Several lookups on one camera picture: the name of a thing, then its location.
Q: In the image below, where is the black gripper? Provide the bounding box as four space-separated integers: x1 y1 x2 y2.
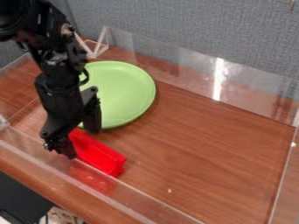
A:
35 73 101 159

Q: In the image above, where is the red plastic block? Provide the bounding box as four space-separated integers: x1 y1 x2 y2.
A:
69 129 127 177

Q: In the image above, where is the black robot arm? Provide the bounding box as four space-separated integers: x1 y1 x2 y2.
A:
0 0 101 158

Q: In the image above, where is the green round plate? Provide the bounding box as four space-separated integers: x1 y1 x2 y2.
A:
80 60 156 130

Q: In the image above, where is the black box under table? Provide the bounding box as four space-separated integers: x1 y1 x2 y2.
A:
0 172 53 224

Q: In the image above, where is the black cable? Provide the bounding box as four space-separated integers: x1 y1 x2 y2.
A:
77 68 91 87

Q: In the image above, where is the clear acrylic enclosure wall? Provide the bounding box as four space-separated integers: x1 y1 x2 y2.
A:
0 28 299 224

